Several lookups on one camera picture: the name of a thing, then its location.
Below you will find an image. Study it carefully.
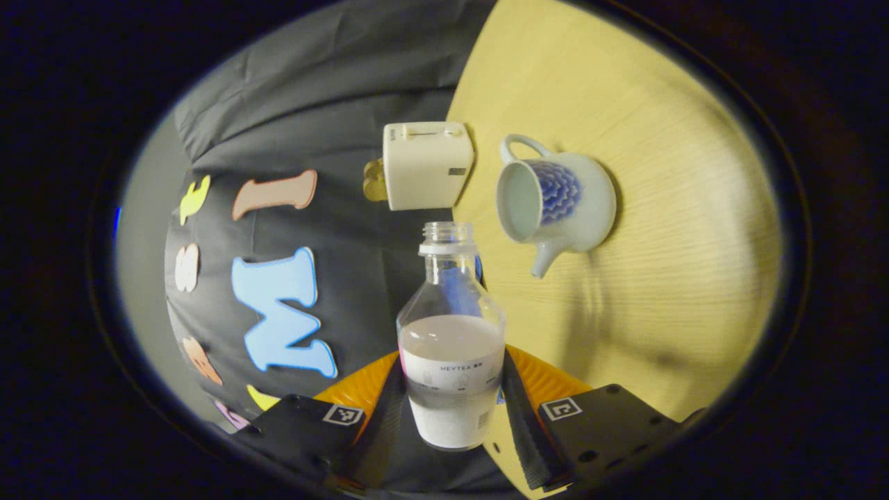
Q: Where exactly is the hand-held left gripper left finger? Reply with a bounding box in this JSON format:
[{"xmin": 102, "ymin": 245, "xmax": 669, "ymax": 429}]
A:
[{"xmin": 233, "ymin": 351, "xmax": 404, "ymax": 487}]

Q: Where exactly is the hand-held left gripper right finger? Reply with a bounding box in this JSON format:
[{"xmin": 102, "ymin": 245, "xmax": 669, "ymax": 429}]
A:
[{"xmin": 501, "ymin": 346, "xmax": 695, "ymax": 490}]

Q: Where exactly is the clear plastic water bottle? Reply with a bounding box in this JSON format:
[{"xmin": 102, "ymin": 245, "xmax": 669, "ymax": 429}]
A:
[{"xmin": 396, "ymin": 222, "xmax": 506, "ymax": 452}]

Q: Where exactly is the white blue patterned teacup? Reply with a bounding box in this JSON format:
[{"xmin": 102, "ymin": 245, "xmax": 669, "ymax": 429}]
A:
[{"xmin": 495, "ymin": 134, "xmax": 617, "ymax": 279}]

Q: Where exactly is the brown toast slice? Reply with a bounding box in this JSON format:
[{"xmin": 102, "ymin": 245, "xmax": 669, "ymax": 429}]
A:
[{"xmin": 363, "ymin": 158, "xmax": 388, "ymax": 203}]

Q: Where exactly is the white toaster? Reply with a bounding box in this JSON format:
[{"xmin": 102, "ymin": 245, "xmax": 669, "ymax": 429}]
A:
[{"xmin": 382, "ymin": 122, "xmax": 476, "ymax": 211}]

